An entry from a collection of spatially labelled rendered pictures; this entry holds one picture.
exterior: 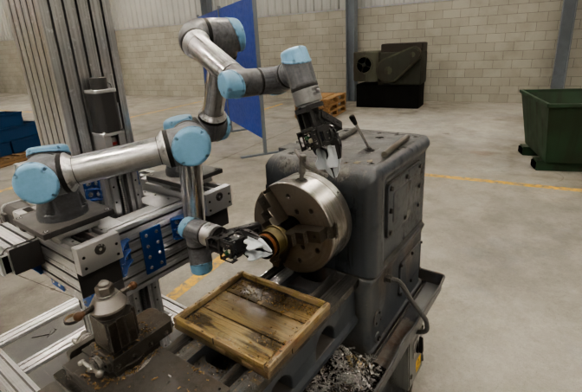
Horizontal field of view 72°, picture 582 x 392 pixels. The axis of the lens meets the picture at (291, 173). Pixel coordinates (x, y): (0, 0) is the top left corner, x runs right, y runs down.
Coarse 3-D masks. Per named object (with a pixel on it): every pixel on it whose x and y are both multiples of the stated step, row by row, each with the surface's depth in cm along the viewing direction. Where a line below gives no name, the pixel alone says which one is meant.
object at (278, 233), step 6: (270, 228) 122; (276, 228) 122; (282, 228) 124; (264, 234) 119; (270, 234) 120; (276, 234) 120; (282, 234) 121; (264, 240) 118; (270, 240) 118; (276, 240) 119; (282, 240) 120; (270, 246) 117; (276, 246) 119; (282, 246) 120; (276, 252) 120; (282, 252) 123; (264, 258) 120
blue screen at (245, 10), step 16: (240, 0) 612; (208, 16) 819; (224, 16) 707; (240, 16) 626; (256, 16) 566; (256, 32) 572; (256, 48) 578; (240, 64) 669; (256, 64) 588; (256, 96) 618; (240, 112) 719; (256, 112) 631; (256, 128) 645
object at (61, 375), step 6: (60, 372) 97; (60, 378) 95; (66, 378) 95; (48, 384) 96; (54, 384) 96; (60, 384) 95; (66, 384) 93; (72, 384) 93; (42, 390) 94; (48, 390) 94; (54, 390) 94; (60, 390) 94; (66, 390) 94; (72, 390) 92; (78, 390) 92
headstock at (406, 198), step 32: (288, 160) 146; (352, 160) 139; (384, 160) 137; (416, 160) 163; (352, 192) 131; (384, 192) 134; (416, 192) 164; (352, 224) 134; (384, 224) 143; (416, 224) 174; (352, 256) 138; (384, 256) 147
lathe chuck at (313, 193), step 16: (288, 176) 135; (304, 176) 131; (288, 192) 126; (304, 192) 123; (320, 192) 124; (256, 208) 137; (288, 208) 128; (304, 208) 124; (320, 208) 121; (336, 208) 125; (288, 224) 137; (304, 224) 126; (320, 224) 122; (336, 224) 123; (336, 240) 123; (288, 256) 134; (304, 256) 130; (320, 256) 126; (304, 272) 132
